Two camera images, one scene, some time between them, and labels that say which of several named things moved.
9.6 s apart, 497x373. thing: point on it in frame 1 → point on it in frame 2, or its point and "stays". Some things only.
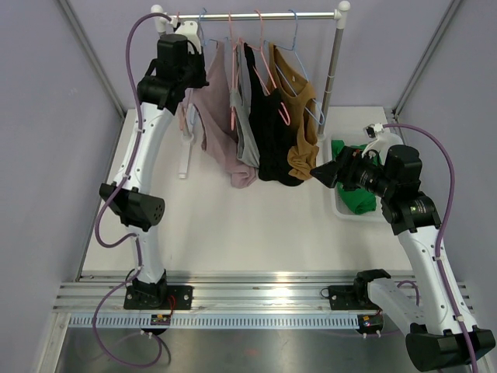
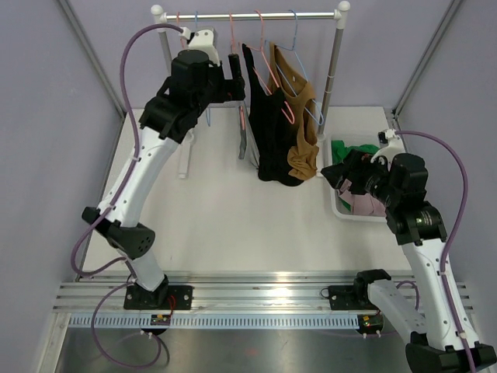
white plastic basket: x=358 y=139 stays
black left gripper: x=199 y=80 → x=230 y=89
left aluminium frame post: x=81 y=31 stays
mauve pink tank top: x=217 y=108 → x=361 y=204
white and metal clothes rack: x=340 y=14 stays
